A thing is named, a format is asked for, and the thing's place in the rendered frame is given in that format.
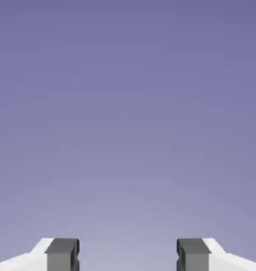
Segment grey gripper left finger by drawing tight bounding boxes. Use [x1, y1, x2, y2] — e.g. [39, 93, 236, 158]
[0, 237, 80, 271]

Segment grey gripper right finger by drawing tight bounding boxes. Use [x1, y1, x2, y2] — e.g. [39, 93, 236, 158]
[176, 237, 256, 271]

